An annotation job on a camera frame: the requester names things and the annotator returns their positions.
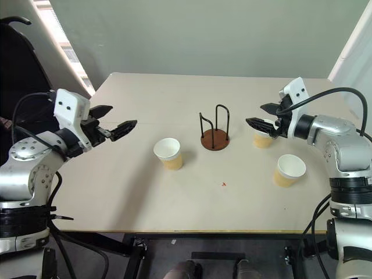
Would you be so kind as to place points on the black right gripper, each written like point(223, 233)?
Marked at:
point(284, 125)

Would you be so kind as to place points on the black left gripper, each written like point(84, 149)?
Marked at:
point(94, 133)

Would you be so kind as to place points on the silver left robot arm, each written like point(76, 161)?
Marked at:
point(23, 171)

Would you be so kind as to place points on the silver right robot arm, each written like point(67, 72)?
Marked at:
point(346, 145)

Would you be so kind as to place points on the yellow paper cup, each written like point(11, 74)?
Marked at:
point(261, 141)
point(170, 158)
point(286, 174)

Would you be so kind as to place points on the black chair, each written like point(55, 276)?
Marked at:
point(17, 64)

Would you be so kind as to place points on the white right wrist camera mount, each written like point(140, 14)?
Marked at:
point(296, 88)

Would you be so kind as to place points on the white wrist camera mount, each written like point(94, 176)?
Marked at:
point(296, 88)
point(68, 107)

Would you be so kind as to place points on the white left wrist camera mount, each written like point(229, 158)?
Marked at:
point(68, 107)

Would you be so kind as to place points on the white wall panel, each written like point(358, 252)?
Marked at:
point(351, 43)

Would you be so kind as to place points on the black table frame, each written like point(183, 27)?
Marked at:
point(136, 255)

